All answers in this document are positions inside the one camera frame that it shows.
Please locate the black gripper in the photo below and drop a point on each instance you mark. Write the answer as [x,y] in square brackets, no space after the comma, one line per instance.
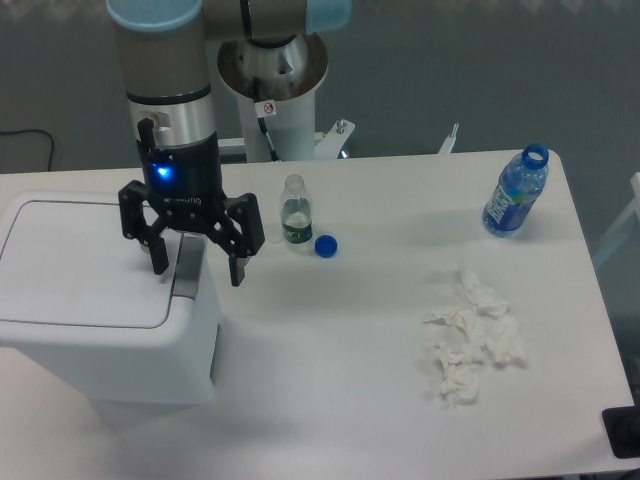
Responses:
[182,190]

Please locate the white trash can lid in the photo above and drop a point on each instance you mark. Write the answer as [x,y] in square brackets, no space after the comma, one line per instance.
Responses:
[67,263]

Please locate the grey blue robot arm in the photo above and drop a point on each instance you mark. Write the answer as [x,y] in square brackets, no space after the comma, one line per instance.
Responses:
[162,52]

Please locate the white bottle cap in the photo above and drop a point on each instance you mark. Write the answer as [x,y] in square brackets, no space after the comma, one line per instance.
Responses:
[274,238]

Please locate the white plastic trash can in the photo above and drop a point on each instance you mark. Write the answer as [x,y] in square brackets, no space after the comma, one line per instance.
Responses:
[170,363]

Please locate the blue bottle cap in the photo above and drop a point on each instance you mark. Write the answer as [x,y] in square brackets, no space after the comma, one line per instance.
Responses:
[326,246]

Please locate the small clear water bottle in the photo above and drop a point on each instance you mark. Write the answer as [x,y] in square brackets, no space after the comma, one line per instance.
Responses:
[296,214]

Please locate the crumpled white tissue paper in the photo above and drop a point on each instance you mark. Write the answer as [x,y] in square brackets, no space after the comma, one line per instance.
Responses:
[477,331]

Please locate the blue drink bottle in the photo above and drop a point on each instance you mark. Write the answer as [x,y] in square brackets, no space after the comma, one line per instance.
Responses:
[519,185]

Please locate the white furniture at right edge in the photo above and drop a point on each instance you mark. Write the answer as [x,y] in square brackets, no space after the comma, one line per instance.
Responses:
[620,230]

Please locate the black device at edge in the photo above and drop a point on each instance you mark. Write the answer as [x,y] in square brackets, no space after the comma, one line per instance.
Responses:
[622,428]

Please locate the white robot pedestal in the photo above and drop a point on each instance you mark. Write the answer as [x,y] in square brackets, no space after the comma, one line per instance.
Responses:
[274,83]

